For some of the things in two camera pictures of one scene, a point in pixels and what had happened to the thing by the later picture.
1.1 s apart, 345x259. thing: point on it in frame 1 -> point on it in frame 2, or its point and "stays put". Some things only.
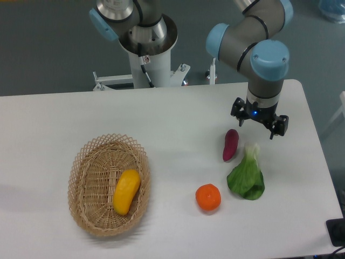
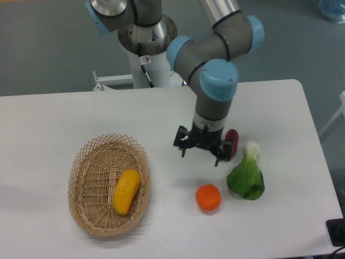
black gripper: x=241 y=110 -> x=204 y=138
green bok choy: x=247 y=179 stays put
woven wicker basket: x=94 y=170 stays put
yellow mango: x=129 y=181 stays put
